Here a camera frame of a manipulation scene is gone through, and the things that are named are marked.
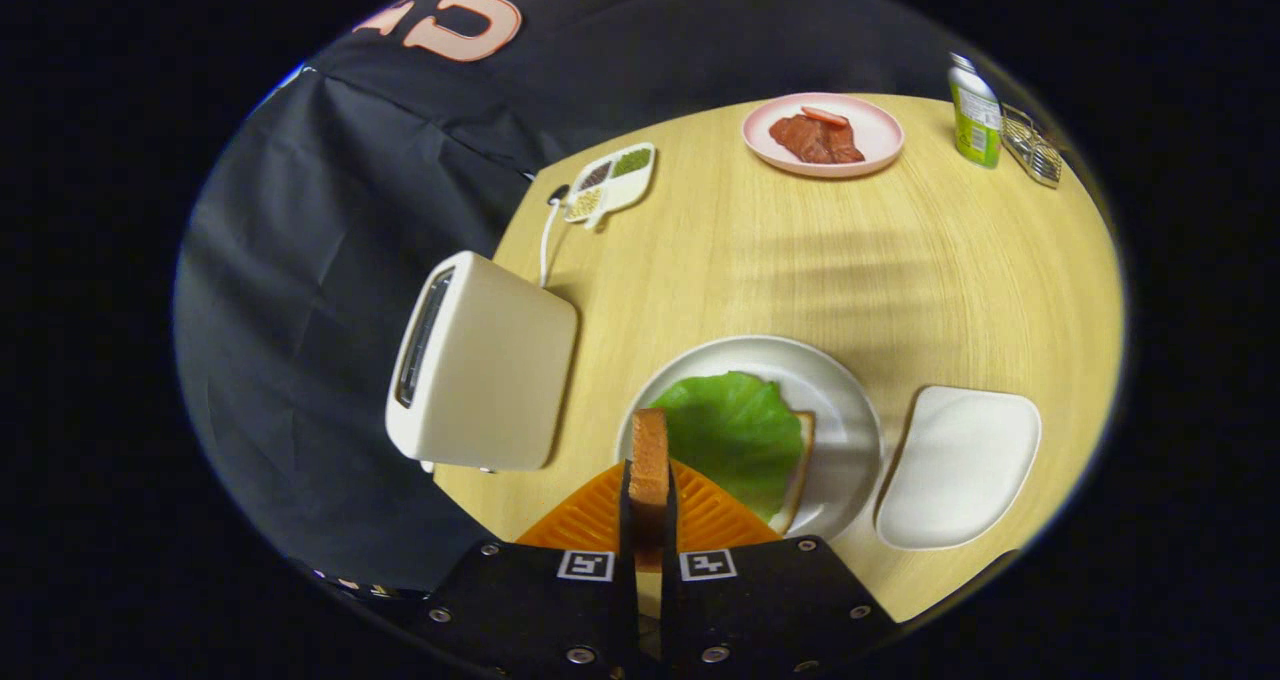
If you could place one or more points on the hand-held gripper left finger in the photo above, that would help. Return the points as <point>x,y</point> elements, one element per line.
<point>626,520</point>

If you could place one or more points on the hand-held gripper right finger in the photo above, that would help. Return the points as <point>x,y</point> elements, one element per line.
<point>671,525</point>

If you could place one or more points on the browned toast slice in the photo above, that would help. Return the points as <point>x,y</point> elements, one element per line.
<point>649,455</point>

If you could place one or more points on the green lettuce leaf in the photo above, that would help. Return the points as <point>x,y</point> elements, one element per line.
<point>735,430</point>

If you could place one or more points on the white bread slice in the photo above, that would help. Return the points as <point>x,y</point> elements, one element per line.
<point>803,460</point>

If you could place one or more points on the cream white toaster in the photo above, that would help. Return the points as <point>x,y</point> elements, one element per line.
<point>500,370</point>

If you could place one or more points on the round white plate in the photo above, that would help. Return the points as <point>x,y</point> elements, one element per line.
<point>840,410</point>

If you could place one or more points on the oblong white plate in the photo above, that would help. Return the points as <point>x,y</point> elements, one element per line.
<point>960,470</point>

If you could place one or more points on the white divided condiment dish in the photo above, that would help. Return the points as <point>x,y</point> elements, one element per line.
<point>625,195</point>

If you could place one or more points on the brown meat pieces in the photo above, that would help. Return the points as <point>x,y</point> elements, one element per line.
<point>815,142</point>

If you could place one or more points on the red sausage slice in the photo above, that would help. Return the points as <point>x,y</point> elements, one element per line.
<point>825,116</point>

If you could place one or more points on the pink plate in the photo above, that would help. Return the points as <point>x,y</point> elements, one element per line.
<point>880,135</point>

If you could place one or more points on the green label metal bottle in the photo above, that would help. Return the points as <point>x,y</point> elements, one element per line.
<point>975,120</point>

